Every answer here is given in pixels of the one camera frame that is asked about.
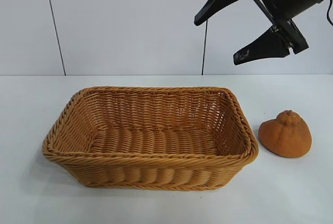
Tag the woven wicker basket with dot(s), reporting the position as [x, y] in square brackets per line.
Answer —
[156, 141]

